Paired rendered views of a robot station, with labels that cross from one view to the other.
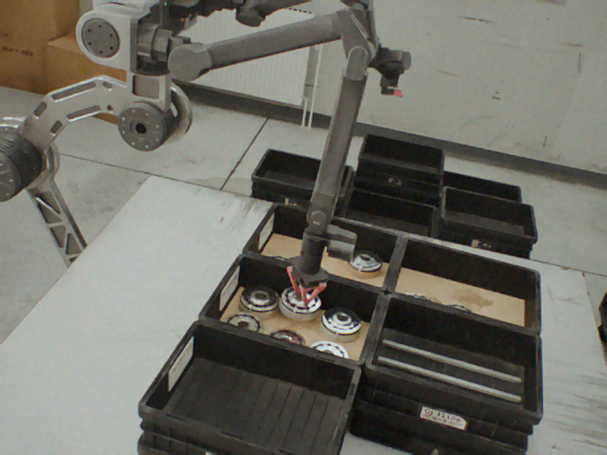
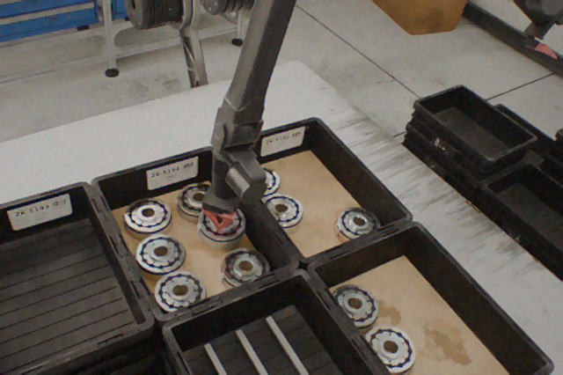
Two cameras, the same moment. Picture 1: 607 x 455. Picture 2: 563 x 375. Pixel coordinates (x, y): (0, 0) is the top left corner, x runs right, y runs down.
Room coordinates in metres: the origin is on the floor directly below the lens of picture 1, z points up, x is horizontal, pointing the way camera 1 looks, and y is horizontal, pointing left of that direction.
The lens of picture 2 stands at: (0.93, -0.63, 1.78)
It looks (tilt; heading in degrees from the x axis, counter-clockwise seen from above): 44 degrees down; 43
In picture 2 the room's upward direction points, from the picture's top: 9 degrees clockwise
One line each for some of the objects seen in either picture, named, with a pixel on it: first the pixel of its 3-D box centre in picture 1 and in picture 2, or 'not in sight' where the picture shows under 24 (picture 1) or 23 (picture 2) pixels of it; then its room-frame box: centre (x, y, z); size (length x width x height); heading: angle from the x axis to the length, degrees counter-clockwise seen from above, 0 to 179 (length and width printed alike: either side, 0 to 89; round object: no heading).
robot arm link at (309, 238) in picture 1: (316, 242); (229, 162); (1.44, -0.02, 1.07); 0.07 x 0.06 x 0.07; 84
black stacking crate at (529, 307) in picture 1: (461, 299); (416, 332); (1.59, -0.44, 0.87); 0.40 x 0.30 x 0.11; 80
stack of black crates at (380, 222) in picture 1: (382, 245); (528, 236); (2.68, -0.32, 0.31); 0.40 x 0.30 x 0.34; 84
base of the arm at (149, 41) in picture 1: (154, 43); not in sight; (1.55, 0.42, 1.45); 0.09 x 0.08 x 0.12; 174
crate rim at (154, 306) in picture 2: (295, 308); (189, 224); (1.36, 0.01, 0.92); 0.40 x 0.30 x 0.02; 80
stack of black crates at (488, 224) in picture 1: (474, 255); not in sight; (2.64, -0.72, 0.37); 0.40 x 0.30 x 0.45; 84
